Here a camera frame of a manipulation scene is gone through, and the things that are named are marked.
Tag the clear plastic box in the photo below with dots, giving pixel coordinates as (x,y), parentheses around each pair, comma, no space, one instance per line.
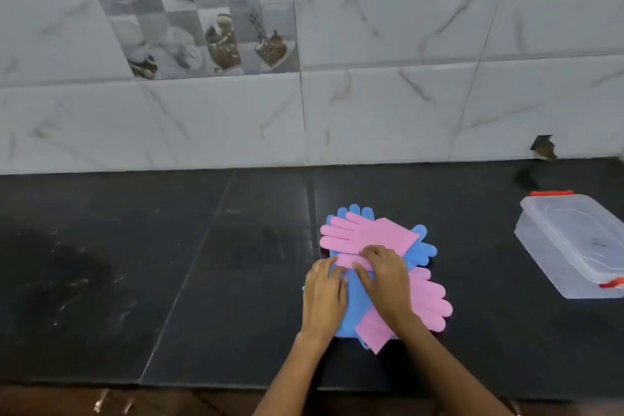
(546,259)

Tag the person's left hand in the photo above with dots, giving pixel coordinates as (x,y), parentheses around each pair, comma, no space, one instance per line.
(324,298)

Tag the person's right hand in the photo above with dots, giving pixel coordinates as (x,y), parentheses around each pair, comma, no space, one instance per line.
(390,284)

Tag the clear plastic box lid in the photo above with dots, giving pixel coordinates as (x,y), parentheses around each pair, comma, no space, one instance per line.
(575,230)

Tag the blue rubber glove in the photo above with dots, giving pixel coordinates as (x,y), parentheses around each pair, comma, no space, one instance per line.
(356,313)
(421,252)

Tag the person's left forearm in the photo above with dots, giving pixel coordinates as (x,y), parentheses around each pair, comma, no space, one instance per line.
(297,372)

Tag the person's right forearm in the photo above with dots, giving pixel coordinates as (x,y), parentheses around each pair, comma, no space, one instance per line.
(443,372)

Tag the pink rubber glove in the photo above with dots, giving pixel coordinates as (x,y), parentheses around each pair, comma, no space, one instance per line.
(431,301)
(375,235)

